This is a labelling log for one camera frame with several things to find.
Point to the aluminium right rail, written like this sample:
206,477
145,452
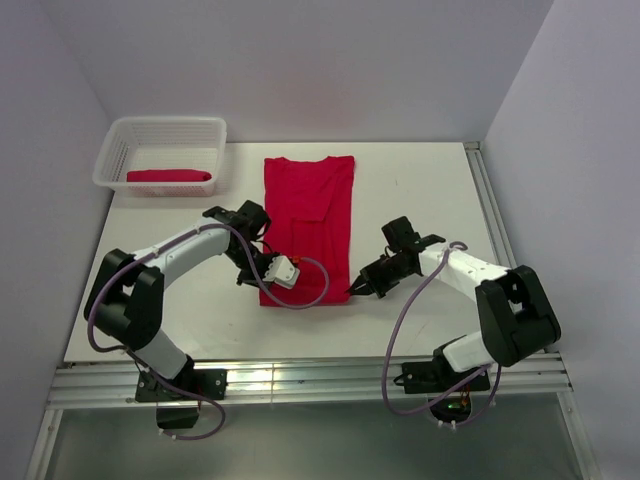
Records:
495,220

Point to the rolled red t shirt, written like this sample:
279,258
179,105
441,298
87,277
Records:
168,176

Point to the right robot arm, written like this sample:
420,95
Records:
449,263

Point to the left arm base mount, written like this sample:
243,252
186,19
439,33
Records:
180,402

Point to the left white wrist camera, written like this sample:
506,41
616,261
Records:
282,272

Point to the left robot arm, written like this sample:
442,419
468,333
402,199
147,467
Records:
124,310

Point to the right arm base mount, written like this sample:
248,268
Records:
435,376

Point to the red t shirt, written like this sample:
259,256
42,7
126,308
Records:
168,176
310,206

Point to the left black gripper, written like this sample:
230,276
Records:
250,280

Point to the white plastic basket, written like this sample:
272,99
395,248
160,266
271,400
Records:
141,143

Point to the aluminium front rail frame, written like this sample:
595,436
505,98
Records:
113,384

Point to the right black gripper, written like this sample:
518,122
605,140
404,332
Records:
370,276

